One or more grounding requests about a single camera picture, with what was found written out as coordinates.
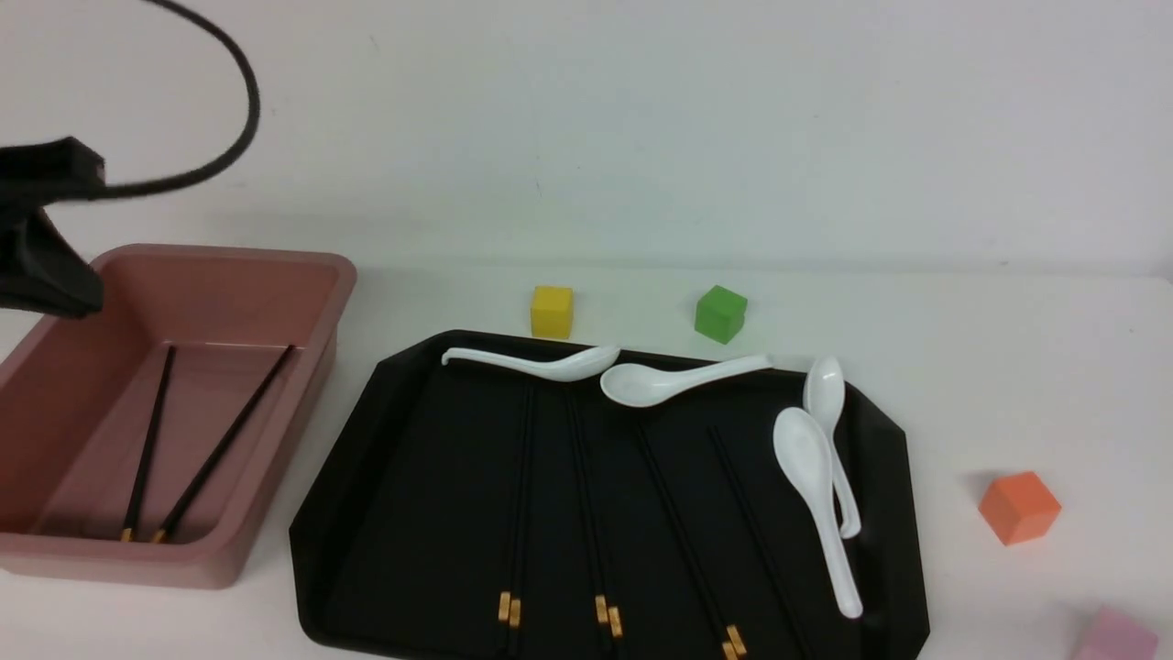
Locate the white spoon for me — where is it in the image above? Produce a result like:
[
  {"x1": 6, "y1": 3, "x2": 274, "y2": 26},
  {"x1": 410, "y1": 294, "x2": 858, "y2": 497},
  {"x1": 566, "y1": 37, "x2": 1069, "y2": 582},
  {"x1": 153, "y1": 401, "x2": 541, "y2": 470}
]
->
[
  {"x1": 599, "y1": 354, "x2": 774, "y2": 408},
  {"x1": 804, "y1": 356, "x2": 861, "y2": 539},
  {"x1": 773, "y1": 408, "x2": 865, "y2": 620},
  {"x1": 441, "y1": 346, "x2": 621, "y2": 383}
]

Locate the pink cube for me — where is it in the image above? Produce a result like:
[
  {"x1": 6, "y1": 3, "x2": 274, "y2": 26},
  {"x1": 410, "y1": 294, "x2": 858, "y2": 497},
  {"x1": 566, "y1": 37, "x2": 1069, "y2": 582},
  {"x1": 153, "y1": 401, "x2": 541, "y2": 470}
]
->
[{"x1": 1069, "y1": 606, "x2": 1159, "y2": 659}]

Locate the black chopstick gold band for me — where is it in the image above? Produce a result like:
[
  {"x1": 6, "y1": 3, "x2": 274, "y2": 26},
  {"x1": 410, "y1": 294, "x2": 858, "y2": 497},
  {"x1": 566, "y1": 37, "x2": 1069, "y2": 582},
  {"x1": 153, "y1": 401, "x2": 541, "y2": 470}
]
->
[
  {"x1": 632, "y1": 423, "x2": 740, "y2": 660},
  {"x1": 563, "y1": 390, "x2": 615, "y2": 659},
  {"x1": 638, "y1": 423, "x2": 750, "y2": 660},
  {"x1": 150, "y1": 343, "x2": 296, "y2": 545},
  {"x1": 510, "y1": 386, "x2": 536, "y2": 659},
  {"x1": 494, "y1": 385, "x2": 533, "y2": 659},
  {"x1": 120, "y1": 343, "x2": 177, "y2": 543},
  {"x1": 576, "y1": 404, "x2": 628, "y2": 659}
]

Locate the white spoon centre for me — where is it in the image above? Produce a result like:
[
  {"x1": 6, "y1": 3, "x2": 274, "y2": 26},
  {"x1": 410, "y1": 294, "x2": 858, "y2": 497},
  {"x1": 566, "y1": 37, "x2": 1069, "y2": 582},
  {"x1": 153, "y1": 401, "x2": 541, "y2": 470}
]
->
[{"x1": 599, "y1": 354, "x2": 774, "y2": 408}]

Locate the orange cube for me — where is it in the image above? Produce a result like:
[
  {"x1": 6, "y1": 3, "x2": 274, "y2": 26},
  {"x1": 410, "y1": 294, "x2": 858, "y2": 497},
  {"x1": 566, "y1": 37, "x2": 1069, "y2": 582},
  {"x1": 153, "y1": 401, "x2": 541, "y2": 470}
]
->
[{"x1": 979, "y1": 469, "x2": 1062, "y2": 546}]

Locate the white spoon front right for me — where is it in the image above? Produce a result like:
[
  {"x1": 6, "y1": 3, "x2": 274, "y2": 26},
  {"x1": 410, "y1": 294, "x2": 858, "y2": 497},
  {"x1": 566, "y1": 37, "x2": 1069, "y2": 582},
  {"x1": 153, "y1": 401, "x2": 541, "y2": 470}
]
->
[{"x1": 773, "y1": 408, "x2": 865, "y2": 620}]

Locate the yellow cube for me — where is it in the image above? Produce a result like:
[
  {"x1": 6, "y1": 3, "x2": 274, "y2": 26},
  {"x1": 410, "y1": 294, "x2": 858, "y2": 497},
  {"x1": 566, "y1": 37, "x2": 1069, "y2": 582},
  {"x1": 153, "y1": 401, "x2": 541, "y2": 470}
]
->
[{"x1": 531, "y1": 285, "x2": 575, "y2": 341}]

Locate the black cable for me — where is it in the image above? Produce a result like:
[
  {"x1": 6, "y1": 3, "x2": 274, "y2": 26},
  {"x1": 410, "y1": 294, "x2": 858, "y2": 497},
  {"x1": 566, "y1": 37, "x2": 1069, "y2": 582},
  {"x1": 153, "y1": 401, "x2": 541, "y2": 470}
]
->
[{"x1": 101, "y1": 0, "x2": 262, "y2": 199}]

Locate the green cube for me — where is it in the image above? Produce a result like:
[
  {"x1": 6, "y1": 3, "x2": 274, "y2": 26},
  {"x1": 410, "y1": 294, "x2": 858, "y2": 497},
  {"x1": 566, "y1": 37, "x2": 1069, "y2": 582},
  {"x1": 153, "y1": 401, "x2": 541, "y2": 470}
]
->
[{"x1": 693, "y1": 285, "x2": 750, "y2": 343}]

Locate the white spoon far right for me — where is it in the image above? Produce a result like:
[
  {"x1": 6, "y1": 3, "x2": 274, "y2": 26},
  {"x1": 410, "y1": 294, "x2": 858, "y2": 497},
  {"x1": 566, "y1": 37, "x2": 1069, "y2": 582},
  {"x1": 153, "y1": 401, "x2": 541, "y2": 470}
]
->
[{"x1": 804, "y1": 356, "x2": 861, "y2": 539}]

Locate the pink plastic bin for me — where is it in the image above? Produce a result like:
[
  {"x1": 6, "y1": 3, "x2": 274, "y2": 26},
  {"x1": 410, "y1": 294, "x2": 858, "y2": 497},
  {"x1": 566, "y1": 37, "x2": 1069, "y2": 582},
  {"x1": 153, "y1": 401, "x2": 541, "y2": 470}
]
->
[{"x1": 1, "y1": 244, "x2": 355, "y2": 588}]

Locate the white spoon far left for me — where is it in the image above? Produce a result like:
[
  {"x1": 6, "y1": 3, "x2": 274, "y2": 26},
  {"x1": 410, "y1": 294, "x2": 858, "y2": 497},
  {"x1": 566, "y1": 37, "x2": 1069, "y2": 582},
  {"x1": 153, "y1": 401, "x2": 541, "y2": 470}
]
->
[{"x1": 441, "y1": 346, "x2": 621, "y2": 383}]

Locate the black plastic tray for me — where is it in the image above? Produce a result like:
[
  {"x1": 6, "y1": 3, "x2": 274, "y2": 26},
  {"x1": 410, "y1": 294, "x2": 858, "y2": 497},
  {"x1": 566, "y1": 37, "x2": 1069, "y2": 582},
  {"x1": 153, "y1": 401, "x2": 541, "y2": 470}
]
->
[{"x1": 290, "y1": 329, "x2": 930, "y2": 659}]

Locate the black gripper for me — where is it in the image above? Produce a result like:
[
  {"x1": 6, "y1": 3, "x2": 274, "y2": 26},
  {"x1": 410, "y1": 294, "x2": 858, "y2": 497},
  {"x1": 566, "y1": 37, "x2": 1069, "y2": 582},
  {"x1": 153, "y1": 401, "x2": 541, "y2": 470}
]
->
[{"x1": 1, "y1": 137, "x2": 106, "y2": 319}]

